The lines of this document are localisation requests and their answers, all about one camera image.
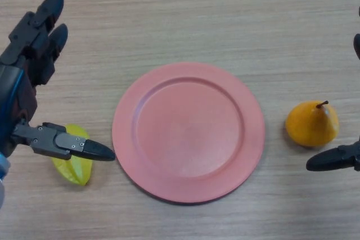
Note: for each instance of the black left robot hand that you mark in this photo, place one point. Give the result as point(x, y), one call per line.
point(17, 88)

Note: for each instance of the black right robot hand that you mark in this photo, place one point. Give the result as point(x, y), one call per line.
point(332, 159)

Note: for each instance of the yellow pear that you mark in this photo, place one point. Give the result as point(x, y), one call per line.
point(309, 124)

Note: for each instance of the pink round plate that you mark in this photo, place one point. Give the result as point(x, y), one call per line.
point(188, 133)

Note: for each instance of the yellow starfruit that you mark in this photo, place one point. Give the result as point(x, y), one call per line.
point(73, 171)

